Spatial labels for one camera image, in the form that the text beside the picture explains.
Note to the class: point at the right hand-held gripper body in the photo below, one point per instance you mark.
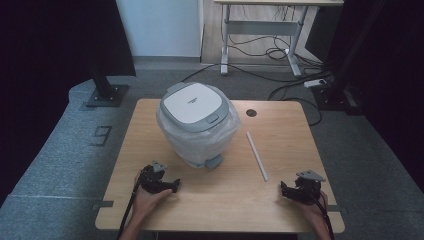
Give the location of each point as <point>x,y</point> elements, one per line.
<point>306,190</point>

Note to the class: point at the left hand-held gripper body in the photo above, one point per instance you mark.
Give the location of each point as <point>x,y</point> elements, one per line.
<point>150,180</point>

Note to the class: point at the person's left hand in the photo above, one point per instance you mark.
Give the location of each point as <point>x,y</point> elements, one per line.
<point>145,201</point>

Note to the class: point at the person's right hand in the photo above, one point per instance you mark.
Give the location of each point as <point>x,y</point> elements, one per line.
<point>316,211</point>

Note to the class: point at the white paper straw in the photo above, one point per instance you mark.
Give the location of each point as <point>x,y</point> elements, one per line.
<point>257,156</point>

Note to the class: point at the clear plastic bin bag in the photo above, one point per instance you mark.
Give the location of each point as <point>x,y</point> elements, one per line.
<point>200,143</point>

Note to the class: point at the white trash can grey lid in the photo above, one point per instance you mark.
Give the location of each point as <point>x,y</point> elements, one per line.
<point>196,106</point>

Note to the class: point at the white power strip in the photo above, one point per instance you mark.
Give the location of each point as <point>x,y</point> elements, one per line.
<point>315,83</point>

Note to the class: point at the black curtain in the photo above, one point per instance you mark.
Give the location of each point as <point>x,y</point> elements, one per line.
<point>396,83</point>
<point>56,43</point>

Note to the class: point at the black metal stand base plate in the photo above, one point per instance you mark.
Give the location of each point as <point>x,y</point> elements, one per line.
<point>336,93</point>
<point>106,93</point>

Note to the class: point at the white desk frame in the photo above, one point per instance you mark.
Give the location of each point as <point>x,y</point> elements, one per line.
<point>263,28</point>

